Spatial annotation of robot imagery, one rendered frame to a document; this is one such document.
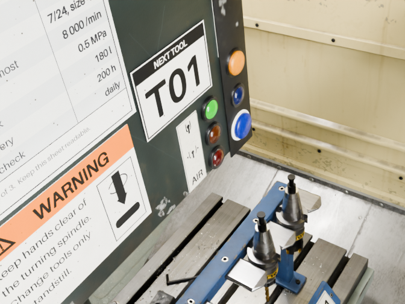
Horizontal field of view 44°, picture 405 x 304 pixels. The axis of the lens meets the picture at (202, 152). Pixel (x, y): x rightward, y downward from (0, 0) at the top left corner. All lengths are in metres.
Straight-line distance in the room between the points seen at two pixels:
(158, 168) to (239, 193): 1.23
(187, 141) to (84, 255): 0.15
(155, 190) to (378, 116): 0.99
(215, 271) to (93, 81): 0.64
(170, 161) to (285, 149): 1.17
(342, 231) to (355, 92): 0.43
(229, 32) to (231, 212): 1.04
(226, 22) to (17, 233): 0.27
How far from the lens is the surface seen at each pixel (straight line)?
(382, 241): 1.56
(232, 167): 1.74
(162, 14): 0.42
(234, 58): 0.51
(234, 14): 0.51
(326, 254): 1.40
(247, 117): 0.56
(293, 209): 1.01
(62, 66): 0.36
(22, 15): 0.33
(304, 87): 1.45
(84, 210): 0.42
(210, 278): 0.95
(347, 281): 1.35
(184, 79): 0.46
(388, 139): 1.43
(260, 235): 0.93
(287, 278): 1.31
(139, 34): 0.41
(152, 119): 0.44
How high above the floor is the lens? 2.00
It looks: 40 degrees down
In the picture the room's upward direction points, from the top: 9 degrees counter-clockwise
